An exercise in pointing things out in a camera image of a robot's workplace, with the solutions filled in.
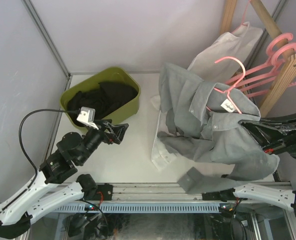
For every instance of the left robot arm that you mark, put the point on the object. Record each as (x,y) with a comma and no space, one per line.
(17,214)

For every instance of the aluminium frame rail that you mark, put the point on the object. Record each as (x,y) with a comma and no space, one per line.
(122,192)

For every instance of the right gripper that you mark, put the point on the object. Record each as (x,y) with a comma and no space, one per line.
(265,136)

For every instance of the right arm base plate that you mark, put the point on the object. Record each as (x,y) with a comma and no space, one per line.
(212,196)

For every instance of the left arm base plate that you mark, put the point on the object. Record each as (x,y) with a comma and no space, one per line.
(104,192)

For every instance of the pink hanger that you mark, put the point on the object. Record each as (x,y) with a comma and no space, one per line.
(284,36)
(273,61)
(227,91)
(243,17)

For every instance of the grey shirt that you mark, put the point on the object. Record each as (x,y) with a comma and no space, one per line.
(204,126)

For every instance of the white shirt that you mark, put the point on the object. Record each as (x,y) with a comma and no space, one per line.
(238,44)

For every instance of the wooden clothes rack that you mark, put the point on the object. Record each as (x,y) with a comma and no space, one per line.
(287,75)

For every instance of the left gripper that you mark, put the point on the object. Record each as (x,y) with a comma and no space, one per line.
(118,130)

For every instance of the slotted cable duct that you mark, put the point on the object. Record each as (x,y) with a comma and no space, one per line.
(139,208)

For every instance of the pink hanger under white shirt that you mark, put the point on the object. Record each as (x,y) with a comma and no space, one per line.
(243,17)

